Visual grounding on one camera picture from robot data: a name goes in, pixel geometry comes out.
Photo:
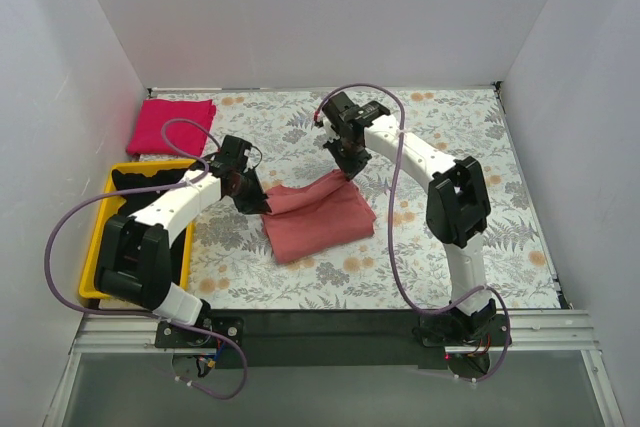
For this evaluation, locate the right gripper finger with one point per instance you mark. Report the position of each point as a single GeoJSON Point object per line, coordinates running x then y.
{"type": "Point", "coordinates": [345, 161]}
{"type": "Point", "coordinates": [359, 158]}

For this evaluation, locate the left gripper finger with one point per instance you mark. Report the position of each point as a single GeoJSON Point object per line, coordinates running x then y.
{"type": "Point", "coordinates": [251, 205]}
{"type": "Point", "coordinates": [254, 187]}

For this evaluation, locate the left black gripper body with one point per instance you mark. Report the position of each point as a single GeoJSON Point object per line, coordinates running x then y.
{"type": "Point", "coordinates": [248, 187]}

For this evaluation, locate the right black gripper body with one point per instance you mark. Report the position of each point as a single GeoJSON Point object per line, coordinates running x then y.
{"type": "Point", "coordinates": [347, 151]}

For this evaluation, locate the salmon pink t shirt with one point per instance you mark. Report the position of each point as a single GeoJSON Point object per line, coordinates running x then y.
{"type": "Point", "coordinates": [327, 213]}

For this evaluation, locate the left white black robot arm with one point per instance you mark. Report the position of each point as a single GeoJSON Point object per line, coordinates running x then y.
{"type": "Point", "coordinates": [134, 262]}

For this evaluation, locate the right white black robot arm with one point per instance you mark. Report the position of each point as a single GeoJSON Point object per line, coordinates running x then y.
{"type": "Point", "coordinates": [457, 205]}

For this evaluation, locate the black t shirt in bin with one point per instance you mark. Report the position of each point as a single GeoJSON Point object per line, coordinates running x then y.
{"type": "Point", "coordinates": [128, 181]}

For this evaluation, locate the folded magenta t shirt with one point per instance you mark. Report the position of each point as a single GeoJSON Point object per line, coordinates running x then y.
{"type": "Point", "coordinates": [155, 113]}

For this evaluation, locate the yellow plastic bin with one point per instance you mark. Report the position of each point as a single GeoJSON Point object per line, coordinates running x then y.
{"type": "Point", "coordinates": [180, 250]}

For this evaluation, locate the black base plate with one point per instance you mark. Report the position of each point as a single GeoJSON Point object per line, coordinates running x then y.
{"type": "Point", "coordinates": [305, 338]}

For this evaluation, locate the aluminium frame rail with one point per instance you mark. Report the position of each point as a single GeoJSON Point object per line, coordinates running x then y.
{"type": "Point", "coordinates": [338, 368]}

